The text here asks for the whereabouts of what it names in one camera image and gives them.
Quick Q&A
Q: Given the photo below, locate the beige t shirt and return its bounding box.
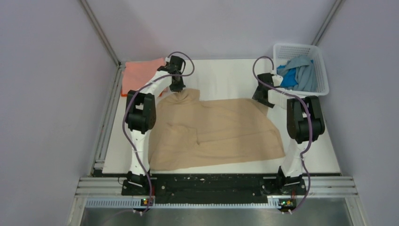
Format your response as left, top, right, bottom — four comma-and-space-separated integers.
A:
148, 89, 285, 171

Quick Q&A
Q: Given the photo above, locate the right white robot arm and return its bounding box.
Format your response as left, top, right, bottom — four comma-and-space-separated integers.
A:
252, 73, 325, 194

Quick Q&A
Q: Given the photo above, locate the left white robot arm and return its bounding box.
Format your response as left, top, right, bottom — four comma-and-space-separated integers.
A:
122, 53, 186, 195

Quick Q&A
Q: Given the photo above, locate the bright blue t shirt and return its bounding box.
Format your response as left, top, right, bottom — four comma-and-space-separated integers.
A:
277, 65, 298, 88

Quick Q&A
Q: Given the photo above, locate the folded pink t shirt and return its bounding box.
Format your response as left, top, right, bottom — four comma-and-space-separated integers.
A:
121, 57, 166, 92

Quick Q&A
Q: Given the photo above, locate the white plastic basket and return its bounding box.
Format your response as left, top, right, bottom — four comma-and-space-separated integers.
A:
273, 43, 329, 96

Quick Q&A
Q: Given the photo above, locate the light blue t shirt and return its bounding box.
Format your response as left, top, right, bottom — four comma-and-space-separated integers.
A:
277, 55, 317, 92

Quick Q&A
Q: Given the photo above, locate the left aluminium frame post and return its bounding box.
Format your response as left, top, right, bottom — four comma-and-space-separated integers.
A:
78, 0, 121, 66

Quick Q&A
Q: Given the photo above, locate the aluminium frame post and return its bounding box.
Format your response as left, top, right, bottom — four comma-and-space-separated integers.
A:
78, 0, 121, 66
311, 0, 346, 46

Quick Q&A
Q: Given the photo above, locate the right aluminium frame post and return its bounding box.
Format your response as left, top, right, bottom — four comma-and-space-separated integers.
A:
311, 0, 346, 46

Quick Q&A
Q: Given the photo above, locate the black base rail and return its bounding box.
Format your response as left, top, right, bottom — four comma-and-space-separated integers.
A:
121, 174, 306, 204

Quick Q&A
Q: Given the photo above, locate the white slotted cable duct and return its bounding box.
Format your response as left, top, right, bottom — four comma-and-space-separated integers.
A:
85, 198, 281, 209

